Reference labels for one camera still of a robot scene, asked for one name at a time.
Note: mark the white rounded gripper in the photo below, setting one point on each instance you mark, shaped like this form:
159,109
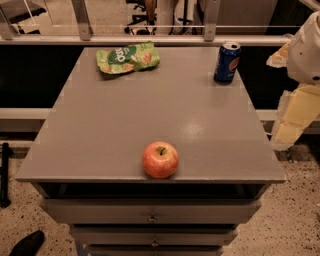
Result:
306,55

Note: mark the blue pepsi can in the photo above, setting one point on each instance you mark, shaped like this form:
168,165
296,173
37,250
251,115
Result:
227,62

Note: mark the red yellow apple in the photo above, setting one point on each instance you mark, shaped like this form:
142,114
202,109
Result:
160,160

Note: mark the green chip bag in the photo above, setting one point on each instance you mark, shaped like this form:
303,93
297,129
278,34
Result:
128,59

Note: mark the black office chair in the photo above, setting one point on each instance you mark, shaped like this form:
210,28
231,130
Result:
142,24

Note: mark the grey drawer cabinet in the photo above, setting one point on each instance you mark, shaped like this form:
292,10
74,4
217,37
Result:
91,144

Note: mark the top grey drawer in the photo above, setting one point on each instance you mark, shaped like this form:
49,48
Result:
90,211

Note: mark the grey drawer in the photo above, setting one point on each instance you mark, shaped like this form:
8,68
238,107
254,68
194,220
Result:
90,211
154,236
124,250

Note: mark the middle grey drawer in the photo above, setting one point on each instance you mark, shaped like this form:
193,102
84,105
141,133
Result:
154,236

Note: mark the bottom grey drawer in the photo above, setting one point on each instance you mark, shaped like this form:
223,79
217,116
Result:
124,250

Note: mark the black floor stand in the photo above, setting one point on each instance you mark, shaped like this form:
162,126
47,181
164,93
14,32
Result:
6,153

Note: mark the black shoe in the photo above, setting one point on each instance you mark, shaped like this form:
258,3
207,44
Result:
29,245

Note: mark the metal railing frame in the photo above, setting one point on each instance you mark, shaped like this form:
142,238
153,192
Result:
118,22

